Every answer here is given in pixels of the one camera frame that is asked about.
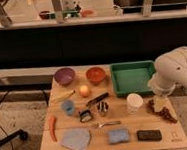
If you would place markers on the green toy on shelf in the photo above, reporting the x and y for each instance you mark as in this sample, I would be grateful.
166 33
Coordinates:
69 14

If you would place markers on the white paper cup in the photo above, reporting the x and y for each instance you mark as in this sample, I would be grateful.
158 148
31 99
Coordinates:
134 102

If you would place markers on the blue cup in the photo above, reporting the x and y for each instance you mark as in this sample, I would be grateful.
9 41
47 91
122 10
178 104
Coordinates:
68 107

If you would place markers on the green plastic tray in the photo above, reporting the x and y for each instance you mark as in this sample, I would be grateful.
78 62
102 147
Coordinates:
131 77

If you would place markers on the blue sponge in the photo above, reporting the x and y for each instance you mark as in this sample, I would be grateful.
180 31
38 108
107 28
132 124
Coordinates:
118 136

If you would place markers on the blue cloth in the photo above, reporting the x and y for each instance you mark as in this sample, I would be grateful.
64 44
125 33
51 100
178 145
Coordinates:
76 139

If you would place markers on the brown dried object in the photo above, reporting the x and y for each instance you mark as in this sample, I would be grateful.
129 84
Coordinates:
164 113

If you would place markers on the red bowl on shelf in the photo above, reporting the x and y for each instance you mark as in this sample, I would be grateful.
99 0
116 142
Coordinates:
44 14

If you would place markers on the wooden table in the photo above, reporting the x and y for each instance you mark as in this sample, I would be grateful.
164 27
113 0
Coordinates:
173 135

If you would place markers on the black rectangular block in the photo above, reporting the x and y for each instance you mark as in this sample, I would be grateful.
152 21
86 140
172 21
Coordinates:
149 135

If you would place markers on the orange carrot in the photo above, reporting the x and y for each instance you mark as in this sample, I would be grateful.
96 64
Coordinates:
52 122

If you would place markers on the metal tin can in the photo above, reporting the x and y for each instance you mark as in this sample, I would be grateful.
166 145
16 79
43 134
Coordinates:
102 108

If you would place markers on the orange bowl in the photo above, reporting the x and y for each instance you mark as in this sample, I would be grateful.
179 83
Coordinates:
95 75

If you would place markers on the orange round fruit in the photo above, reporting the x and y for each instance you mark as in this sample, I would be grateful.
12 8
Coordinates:
84 91

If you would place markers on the yellow banana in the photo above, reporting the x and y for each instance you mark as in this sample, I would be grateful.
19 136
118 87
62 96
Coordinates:
63 96

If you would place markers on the office chair base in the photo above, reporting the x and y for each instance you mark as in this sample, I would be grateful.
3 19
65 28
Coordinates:
22 135

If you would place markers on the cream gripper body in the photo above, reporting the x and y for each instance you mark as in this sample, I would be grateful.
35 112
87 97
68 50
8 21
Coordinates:
159 103

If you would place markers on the purple bowl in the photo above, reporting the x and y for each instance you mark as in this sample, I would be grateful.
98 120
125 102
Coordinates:
64 76

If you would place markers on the orange plate on shelf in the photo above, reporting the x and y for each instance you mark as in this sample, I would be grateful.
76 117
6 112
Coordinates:
86 13

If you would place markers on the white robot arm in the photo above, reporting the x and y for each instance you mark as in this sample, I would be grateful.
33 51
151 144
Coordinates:
170 69

